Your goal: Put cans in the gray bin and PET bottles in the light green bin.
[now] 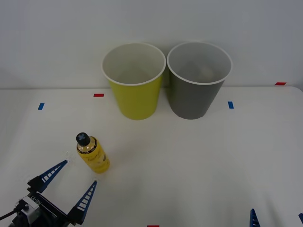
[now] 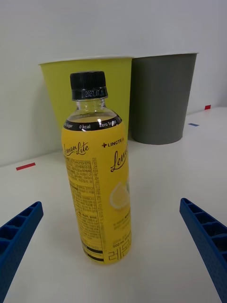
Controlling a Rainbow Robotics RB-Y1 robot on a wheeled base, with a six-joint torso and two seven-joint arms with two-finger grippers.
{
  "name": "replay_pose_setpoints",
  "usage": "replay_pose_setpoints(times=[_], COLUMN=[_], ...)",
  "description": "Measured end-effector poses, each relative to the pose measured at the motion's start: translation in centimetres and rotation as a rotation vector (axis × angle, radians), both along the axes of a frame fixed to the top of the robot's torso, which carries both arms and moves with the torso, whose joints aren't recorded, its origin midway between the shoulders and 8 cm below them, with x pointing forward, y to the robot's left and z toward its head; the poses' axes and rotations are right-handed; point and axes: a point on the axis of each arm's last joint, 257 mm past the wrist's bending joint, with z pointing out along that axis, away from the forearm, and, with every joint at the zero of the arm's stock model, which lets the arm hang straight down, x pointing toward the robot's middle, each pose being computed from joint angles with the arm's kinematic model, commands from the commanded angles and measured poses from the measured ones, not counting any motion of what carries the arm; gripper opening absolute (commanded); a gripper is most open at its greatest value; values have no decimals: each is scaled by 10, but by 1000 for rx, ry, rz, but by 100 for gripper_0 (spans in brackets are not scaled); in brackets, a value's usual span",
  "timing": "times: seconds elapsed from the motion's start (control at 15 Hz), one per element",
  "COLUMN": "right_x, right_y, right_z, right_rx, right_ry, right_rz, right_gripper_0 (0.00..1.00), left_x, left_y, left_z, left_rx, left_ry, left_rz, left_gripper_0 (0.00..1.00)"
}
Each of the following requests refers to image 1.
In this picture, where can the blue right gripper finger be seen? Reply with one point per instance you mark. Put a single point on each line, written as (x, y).
(301, 219)
(254, 218)

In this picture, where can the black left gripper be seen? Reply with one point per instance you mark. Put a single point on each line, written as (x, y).
(50, 214)

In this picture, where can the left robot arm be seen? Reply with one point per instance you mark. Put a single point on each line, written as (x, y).
(28, 208)

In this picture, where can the yellow bottle with black cap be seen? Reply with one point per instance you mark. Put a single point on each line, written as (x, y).
(95, 159)

